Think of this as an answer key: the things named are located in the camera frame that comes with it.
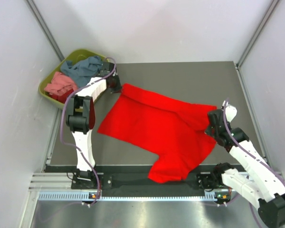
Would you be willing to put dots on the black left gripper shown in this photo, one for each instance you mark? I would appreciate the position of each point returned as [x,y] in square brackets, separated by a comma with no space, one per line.
[118,88]

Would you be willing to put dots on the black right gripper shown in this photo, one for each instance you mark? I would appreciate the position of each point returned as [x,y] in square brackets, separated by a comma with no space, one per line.
[208,130]

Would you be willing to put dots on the bright red t-shirt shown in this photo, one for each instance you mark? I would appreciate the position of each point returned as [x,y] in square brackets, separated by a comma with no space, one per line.
[172,129]

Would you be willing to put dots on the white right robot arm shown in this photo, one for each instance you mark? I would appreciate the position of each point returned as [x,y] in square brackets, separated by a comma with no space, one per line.
[270,207]

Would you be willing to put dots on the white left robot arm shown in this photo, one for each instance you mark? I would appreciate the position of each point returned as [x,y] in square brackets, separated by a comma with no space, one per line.
[79,114]

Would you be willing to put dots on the blue-grey t-shirt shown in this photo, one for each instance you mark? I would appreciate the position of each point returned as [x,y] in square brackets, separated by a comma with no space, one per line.
[82,72]

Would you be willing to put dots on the green plastic laundry bin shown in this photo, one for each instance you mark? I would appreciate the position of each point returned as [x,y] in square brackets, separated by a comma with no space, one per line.
[75,56]

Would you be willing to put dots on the pink t-shirt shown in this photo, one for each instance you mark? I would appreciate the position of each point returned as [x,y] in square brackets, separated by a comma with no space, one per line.
[60,84]

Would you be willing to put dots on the dark red t-shirt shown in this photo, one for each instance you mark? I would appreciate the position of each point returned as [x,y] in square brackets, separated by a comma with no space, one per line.
[61,98]

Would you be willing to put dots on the white slotted cable duct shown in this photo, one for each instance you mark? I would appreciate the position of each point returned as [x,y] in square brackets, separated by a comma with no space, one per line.
[90,197]

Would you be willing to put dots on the left aluminium corner post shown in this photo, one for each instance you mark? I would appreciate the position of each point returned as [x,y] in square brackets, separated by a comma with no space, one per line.
[45,29]

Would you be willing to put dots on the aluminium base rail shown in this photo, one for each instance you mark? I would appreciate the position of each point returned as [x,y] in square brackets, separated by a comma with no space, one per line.
[50,183]

